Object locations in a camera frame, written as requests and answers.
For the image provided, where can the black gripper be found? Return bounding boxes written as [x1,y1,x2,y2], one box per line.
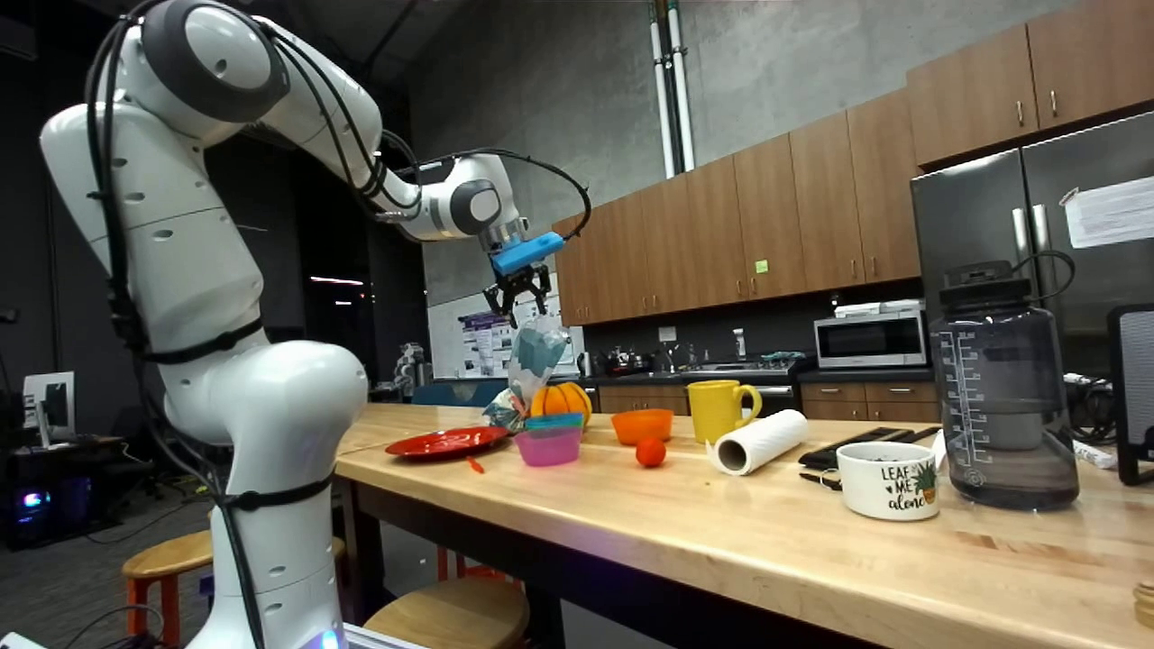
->
[484,264,559,330]

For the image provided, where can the clear teal plastic bag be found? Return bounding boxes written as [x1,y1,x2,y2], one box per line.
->
[484,325,575,433]

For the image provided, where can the orange pumpkin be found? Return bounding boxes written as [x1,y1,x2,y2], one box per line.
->
[529,377,594,425]

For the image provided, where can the teal bowl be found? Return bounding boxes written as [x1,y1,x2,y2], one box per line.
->
[522,411,587,441]

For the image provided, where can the pink bowl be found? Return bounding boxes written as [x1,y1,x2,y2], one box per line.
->
[516,425,587,473]

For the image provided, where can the brown base cabinet narrow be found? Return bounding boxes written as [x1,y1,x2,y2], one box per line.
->
[591,382,696,419]

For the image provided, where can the red plate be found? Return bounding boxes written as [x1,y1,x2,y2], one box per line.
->
[383,421,516,466]

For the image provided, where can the orange bowl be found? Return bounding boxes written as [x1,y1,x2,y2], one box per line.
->
[610,406,677,449]

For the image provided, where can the small red tomato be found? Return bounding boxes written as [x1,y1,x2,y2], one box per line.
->
[632,433,670,473]

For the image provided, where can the yellow mug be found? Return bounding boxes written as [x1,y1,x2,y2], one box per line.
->
[686,377,766,449]

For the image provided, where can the grey vertical pipes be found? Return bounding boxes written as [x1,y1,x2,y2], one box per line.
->
[647,0,701,180]

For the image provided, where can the white paper towel roll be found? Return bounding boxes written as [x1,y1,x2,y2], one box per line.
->
[712,406,812,478]

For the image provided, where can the round wooden stool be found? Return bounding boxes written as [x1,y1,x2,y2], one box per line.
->
[360,576,533,649]

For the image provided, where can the silver microwave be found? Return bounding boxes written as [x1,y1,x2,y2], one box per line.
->
[812,306,931,372]

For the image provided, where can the black flat tray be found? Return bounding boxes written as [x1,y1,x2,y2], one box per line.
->
[797,425,945,493]

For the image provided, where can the white box on microwave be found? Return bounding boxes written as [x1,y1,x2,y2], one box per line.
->
[835,294,927,320]

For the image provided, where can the brown base cabinet wide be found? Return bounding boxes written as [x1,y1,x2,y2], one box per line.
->
[797,377,942,425]

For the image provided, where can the white printed bowl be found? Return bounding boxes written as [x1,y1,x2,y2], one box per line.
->
[837,441,945,526]

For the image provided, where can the red-legged wooden stool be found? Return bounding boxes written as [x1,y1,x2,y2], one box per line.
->
[118,526,345,649]

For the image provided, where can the dark transparent water jug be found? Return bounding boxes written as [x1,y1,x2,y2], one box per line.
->
[931,277,1081,513]

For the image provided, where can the brown cabinet above refrigerator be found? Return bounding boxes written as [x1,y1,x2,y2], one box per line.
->
[904,0,1154,173]

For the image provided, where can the stainless steel refrigerator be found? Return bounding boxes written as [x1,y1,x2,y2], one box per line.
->
[909,108,1154,449]

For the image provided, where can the paper sheet on refrigerator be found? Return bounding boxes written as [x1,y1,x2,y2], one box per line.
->
[1059,175,1154,252]

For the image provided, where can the brown wall cabinets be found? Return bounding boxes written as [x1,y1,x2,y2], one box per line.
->
[551,86,925,330]

